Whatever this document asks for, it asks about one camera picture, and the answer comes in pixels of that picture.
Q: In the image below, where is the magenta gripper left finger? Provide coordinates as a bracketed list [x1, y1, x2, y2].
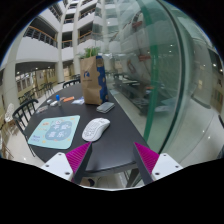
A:
[40, 141, 93, 186]

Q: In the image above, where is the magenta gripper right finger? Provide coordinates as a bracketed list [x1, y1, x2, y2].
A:
[133, 141, 184, 186]

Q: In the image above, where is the light blue printed mouse pad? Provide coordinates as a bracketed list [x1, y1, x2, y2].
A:
[28, 115, 80, 150]

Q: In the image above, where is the white perforated computer mouse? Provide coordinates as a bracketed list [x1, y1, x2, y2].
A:
[82, 118, 110, 142]

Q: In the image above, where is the white blue paper packet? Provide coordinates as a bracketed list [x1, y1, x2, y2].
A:
[71, 97, 84, 105]

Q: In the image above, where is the small grey rectangular card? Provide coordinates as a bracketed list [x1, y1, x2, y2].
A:
[36, 105, 49, 114]

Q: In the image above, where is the orange flat item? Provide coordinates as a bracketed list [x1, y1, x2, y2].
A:
[63, 96, 74, 102]

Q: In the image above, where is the blue capped small bottle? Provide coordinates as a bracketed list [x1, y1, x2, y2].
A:
[56, 95, 61, 106]

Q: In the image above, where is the black chair near left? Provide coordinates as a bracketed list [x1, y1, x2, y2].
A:
[12, 98, 40, 158]

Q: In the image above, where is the black chair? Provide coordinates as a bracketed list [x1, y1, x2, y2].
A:
[62, 79, 80, 89]
[12, 98, 40, 158]

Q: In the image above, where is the black chair far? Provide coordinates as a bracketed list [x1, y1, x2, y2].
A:
[62, 79, 80, 89]

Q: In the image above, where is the brown and blue paper bag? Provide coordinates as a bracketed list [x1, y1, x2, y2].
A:
[80, 56, 108, 105]

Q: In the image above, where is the green plant in bag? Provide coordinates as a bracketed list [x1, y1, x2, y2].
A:
[80, 47, 100, 59]

